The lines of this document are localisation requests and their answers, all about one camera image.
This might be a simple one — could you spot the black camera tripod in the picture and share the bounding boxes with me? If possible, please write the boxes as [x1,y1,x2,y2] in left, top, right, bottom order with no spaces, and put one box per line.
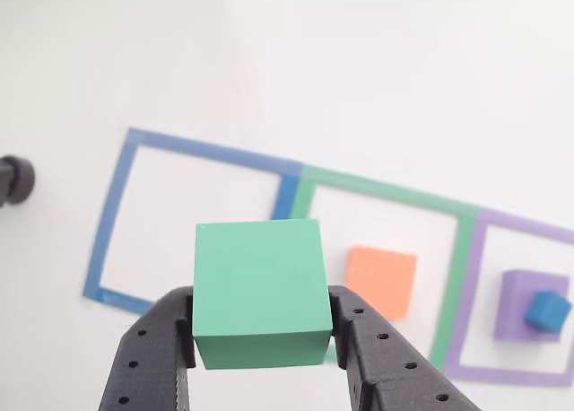
[0,155,36,208]

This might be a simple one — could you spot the green square frame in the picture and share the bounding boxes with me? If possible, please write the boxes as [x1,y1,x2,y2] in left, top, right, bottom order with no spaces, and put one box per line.
[289,163,483,372]

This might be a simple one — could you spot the orange block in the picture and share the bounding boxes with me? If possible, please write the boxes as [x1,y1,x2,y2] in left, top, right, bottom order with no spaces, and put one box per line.
[344,245,419,320]

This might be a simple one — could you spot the blue square frame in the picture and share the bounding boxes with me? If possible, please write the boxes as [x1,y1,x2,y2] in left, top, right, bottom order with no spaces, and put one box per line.
[82,127,302,317]

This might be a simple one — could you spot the purple block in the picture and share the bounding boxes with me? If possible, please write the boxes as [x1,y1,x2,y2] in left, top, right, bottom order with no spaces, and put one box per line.
[492,269,570,343]

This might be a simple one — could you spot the purple square frame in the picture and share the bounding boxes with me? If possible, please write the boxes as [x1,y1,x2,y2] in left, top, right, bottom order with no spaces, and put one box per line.
[443,208,574,389]

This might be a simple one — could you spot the green cube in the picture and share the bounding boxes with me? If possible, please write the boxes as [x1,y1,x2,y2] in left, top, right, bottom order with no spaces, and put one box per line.
[191,217,334,371]

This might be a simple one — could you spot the small blue cube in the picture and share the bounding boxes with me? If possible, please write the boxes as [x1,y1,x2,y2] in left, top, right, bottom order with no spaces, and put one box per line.
[524,290,574,332]

